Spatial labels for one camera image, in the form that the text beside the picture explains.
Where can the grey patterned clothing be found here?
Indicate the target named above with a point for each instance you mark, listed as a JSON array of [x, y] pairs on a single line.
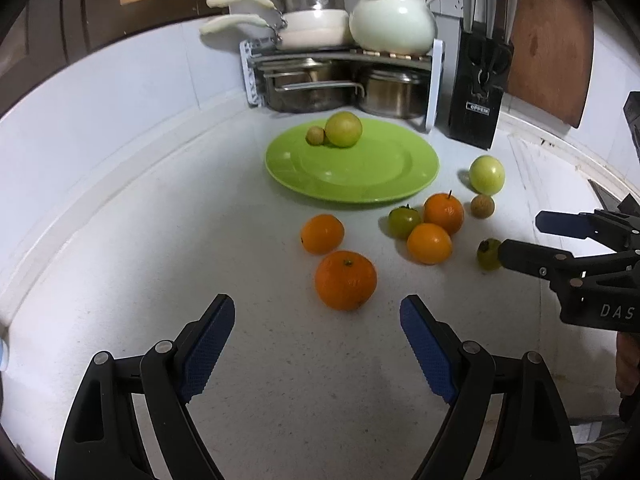
[[607, 452]]

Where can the small green persimmon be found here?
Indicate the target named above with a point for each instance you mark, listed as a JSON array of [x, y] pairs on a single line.
[[404, 222], [487, 256]]

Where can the white ceramic pot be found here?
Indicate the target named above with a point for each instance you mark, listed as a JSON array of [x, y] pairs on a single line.
[[392, 25]]

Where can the white sided pot rack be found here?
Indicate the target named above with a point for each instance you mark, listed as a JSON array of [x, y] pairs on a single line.
[[434, 87]]

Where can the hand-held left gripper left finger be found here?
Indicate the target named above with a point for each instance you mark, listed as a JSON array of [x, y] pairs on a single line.
[[210, 347]]

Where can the small brown longan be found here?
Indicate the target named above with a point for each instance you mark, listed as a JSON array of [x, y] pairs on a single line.
[[482, 206], [315, 136]]

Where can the wooden bead trivet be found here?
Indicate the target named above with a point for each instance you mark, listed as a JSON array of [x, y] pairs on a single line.
[[395, 54]]

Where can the black kitchen scissors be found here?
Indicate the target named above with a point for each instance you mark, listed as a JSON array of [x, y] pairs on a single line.
[[487, 67]]

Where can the green guava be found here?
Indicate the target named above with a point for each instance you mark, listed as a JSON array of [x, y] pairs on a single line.
[[343, 130], [486, 175]]

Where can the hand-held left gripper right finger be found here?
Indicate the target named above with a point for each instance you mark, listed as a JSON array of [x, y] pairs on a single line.
[[430, 352]]

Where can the black knife block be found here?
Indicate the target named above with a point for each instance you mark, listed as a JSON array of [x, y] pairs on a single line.
[[475, 120]]

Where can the dark wooden framed window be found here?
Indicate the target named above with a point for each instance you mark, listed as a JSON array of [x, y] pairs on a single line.
[[100, 5]]

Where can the person's right hand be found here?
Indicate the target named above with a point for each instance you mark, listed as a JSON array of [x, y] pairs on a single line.
[[629, 365]]

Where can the brown wooden cutting board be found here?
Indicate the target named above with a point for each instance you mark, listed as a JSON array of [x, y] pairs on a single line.
[[550, 50]]

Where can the green plate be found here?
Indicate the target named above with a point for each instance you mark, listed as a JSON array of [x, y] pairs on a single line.
[[360, 172]]

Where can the white saucepan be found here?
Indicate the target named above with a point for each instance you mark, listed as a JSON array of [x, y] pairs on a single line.
[[312, 37], [315, 17]]

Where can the orange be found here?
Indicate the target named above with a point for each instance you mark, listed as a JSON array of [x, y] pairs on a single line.
[[444, 212], [322, 234], [345, 280], [429, 244]]

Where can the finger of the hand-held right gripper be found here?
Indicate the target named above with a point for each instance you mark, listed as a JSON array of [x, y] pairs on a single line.
[[525, 257], [562, 224]]

